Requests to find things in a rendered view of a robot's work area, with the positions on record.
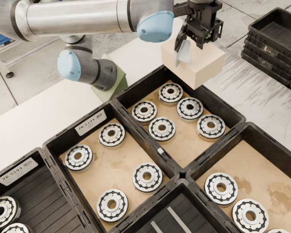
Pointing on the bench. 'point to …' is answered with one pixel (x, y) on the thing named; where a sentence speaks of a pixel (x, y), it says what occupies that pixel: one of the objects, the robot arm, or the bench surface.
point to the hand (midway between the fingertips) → (191, 54)
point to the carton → (186, 72)
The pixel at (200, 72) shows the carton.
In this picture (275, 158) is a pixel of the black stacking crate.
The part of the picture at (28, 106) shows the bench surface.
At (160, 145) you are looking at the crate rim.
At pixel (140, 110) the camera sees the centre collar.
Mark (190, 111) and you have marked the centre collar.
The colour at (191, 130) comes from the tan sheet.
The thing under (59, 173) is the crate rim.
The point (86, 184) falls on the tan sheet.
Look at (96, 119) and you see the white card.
